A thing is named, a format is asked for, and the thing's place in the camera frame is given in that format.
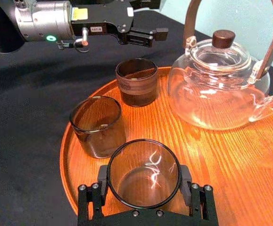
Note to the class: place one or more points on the black table cloth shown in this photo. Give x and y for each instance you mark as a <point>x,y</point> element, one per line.
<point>23,129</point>

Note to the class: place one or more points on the round orange wooden tray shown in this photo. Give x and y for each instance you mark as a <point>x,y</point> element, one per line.
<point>197,160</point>

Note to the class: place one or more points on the clear smoky drinking glass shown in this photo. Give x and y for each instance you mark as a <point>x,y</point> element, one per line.
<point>138,188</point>

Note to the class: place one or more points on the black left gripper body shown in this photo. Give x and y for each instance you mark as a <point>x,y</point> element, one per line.
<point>108,11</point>

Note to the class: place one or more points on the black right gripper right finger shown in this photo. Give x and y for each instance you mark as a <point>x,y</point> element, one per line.
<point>201,202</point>

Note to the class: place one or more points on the brown tinted drinking glass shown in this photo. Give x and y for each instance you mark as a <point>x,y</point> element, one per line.
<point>98,141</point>

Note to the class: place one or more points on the glass lid with wooden knob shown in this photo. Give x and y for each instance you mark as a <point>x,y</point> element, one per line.
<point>223,40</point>

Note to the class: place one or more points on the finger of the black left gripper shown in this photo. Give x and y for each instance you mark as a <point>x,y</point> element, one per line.
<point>148,3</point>
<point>143,36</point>

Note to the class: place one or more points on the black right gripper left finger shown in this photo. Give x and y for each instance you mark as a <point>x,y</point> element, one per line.
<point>89,202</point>

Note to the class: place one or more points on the dark brown drinking glass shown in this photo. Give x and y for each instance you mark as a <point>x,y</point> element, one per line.
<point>137,91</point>

